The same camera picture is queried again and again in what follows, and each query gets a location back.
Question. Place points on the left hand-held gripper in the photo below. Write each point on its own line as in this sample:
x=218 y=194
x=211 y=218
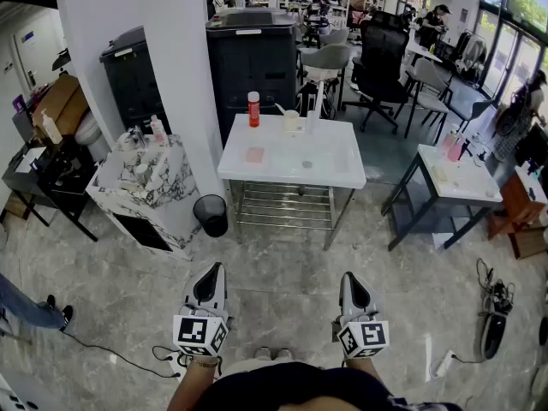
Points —
x=199 y=334

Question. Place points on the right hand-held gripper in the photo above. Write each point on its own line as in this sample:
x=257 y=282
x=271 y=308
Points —
x=368 y=336

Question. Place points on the beige paper piece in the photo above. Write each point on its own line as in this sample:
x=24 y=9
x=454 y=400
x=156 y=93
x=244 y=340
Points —
x=280 y=109

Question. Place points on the person's left forearm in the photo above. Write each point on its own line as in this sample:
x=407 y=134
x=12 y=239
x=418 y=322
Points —
x=192 y=383

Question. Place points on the person's right forearm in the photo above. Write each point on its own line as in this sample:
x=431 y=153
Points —
x=364 y=368

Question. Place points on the black mesh wastebasket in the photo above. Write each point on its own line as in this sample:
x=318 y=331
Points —
x=210 y=216

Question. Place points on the person's light shoe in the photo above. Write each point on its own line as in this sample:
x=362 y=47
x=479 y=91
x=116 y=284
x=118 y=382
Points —
x=284 y=353
x=262 y=353

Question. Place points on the person's beige trousers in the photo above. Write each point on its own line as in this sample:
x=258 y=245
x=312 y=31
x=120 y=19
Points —
x=252 y=364

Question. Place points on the person's dark top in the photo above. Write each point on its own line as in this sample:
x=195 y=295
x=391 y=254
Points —
x=308 y=388

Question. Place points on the white power strip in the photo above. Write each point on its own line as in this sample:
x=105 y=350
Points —
x=445 y=363

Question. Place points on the marble washbasin cabinet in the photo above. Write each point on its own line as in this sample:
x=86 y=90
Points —
x=145 y=191

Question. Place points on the white washbasin on steel rack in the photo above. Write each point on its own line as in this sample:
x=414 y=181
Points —
x=291 y=156

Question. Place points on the pink pump bottle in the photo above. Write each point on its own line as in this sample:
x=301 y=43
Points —
x=158 y=130

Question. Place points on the chrome faucet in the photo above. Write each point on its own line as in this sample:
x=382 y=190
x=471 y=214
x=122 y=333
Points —
x=138 y=137

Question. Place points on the wooden crate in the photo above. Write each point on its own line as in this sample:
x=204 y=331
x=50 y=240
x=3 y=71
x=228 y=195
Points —
x=528 y=242

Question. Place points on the black side table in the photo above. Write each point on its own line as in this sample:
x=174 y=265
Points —
x=55 y=182

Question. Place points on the red bottle with white cap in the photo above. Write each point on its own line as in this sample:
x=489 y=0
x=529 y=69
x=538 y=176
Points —
x=254 y=111

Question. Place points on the wooden cabinet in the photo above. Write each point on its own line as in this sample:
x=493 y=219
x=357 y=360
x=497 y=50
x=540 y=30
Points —
x=520 y=204

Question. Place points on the white device with black squares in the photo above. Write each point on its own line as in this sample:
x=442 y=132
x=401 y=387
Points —
x=21 y=394

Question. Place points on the large dark grey appliance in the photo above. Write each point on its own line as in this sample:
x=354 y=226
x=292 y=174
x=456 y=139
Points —
x=252 y=71
x=135 y=84

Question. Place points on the white pump bottle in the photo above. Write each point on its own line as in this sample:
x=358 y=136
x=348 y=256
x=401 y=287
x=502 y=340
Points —
x=52 y=129

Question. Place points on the grey chair with black legs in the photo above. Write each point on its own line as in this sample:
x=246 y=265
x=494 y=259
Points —
x=428 y=84

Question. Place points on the black mesh office chair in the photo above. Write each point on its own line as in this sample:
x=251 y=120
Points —
x=381 y=67

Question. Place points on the cardboard box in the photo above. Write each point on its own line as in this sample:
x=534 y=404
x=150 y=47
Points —
x=62 y=101

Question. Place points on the grey shell chair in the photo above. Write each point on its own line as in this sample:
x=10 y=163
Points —
x=327 y=58

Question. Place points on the white top black frame table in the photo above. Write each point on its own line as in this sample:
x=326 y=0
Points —
x=458 y=178

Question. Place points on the glass window wall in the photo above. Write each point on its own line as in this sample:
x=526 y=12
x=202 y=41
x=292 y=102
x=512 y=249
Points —
x=520 y=28

